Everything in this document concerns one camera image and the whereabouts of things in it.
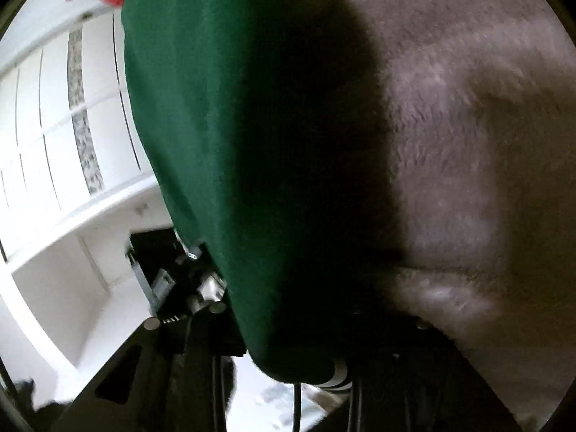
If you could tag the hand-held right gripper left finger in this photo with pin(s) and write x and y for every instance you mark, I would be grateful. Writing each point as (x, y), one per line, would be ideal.
(135, 391)

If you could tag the white wardrobe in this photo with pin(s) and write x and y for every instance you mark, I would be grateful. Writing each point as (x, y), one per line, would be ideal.
(45, 121)

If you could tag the green white varsity jacket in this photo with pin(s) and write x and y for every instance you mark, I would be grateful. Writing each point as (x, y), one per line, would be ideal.
(189, 121)

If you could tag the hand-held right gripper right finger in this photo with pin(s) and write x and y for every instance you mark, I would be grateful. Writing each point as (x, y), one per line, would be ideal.
(414, 382)

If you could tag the purple floral blanket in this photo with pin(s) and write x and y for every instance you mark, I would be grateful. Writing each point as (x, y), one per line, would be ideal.
(472, 144)

